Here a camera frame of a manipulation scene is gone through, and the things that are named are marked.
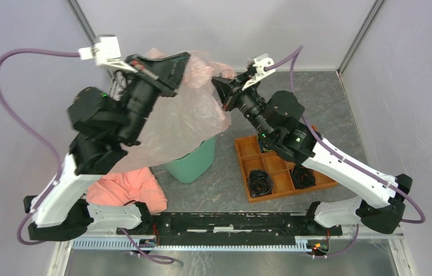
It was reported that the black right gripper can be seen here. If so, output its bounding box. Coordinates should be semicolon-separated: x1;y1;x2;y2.
212;69;274;139

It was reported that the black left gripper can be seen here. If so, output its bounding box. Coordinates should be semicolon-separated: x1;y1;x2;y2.
121;53;196;143

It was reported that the translucent pink trash bag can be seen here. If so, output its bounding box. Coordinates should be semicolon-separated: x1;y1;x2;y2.
111;51;236;173

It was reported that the green plastic trash bin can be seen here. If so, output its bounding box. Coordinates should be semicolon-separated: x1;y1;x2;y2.
163;136;216;183

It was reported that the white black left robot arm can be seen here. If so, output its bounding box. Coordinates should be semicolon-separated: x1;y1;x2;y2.
24;52;190;242

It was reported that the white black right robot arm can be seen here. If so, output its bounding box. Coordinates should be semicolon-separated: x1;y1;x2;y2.
211;77;412;235

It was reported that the dark rolled trash bag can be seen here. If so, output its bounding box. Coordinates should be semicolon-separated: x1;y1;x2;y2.
257;135;275;153

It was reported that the black rolled trash bag front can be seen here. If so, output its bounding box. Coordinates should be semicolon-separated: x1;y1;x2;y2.
247;170;274;198

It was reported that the black rolled trash bag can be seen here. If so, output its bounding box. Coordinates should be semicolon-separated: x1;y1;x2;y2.
247;170;274;198
290;165;316;190

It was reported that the black rolled trash bag right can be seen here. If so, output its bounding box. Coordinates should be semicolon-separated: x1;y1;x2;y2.
290;165;316;190

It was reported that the orange compartment tray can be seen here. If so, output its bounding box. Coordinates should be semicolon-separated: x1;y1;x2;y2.
235;135;338;203

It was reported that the salmon pink cloth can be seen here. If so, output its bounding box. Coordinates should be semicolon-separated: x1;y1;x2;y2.
86;167;168;214

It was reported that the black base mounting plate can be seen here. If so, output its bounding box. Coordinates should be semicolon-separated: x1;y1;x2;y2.
130;212;343;246

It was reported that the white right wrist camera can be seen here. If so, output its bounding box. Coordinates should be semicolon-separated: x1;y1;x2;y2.
242;53;276;91

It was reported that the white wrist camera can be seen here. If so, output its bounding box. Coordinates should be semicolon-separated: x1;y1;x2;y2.
78;34;138;73
242;53;276;91

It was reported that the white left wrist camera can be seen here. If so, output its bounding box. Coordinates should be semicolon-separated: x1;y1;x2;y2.
78;34;138;73

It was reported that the white slotted cable duct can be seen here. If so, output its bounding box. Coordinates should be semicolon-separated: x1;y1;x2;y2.
72;237;311;253

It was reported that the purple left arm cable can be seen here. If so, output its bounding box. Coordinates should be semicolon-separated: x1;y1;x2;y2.
0;48;174;266

